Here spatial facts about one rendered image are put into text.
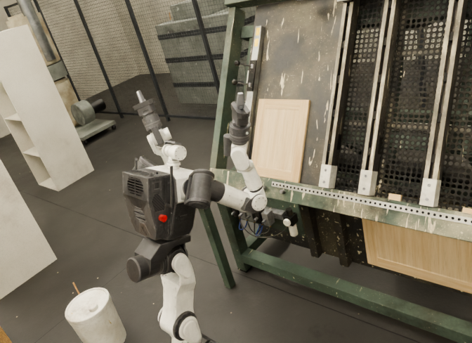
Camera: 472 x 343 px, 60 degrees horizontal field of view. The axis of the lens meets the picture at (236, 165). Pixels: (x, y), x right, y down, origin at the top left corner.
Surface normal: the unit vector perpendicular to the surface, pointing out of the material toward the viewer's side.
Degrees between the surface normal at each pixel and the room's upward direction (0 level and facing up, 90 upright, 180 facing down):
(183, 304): 90
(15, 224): 90
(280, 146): 58
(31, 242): 90
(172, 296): 65
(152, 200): 90
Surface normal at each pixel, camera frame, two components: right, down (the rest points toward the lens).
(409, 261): -0.62, 0.48
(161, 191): 0.73, 0.14
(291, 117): -0.66, -0.05
